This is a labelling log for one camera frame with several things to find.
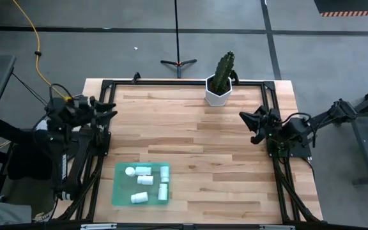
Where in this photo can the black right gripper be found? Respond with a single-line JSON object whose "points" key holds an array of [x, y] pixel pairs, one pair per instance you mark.
{"points": [[272, 123]]}

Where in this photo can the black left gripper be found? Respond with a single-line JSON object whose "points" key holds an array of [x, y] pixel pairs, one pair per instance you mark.
{"points": [[85, 111]]}

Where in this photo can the white pill bottle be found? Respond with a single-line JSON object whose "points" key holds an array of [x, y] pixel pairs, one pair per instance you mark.
{"points": [[164, 174], [143, 171], [162, 191], [130, 172], [139, 197], [145, 180]]}

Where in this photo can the translucent green plastic basket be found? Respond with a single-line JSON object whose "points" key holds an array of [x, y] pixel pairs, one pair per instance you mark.
{"points": [[123, 191]]}

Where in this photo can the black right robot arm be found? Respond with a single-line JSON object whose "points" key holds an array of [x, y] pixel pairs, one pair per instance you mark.
{"points": [[295, 127]]}

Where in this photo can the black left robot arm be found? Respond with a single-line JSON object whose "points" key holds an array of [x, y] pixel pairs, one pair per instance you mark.
{"points": [[78, 153]]}

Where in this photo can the white hexagonal plant pot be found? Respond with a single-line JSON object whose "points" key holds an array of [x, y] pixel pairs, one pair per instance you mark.
{"points": [[217, 99]]}

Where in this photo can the green cactus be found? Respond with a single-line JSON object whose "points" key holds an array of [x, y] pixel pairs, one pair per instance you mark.
{"points": [[223, 72]]}

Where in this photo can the black chair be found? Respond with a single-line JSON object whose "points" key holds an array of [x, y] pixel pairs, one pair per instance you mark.
{"points": [[27, 159]]}

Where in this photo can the black tripod stand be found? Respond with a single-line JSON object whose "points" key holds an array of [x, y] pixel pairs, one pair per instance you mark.
{"points": [[177, 38]]}

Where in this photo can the person's black white shoe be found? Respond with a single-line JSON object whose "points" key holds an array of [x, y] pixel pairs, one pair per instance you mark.
{"points": [[41, 217]]}

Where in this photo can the person's leg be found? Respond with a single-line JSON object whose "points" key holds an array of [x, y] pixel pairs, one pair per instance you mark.
{"points": [[5, 214]]}

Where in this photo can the black mat with striped edge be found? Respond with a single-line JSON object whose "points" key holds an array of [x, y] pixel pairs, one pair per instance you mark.
{"points": [[347, 4]]}

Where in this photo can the black aluminium rig frame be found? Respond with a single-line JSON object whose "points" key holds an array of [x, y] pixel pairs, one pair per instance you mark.
{"points": [[171, 82]]}

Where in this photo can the silver metal bracket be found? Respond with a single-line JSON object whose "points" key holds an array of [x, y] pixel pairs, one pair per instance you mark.
{"points": [[97, 226], [276, 227]]}

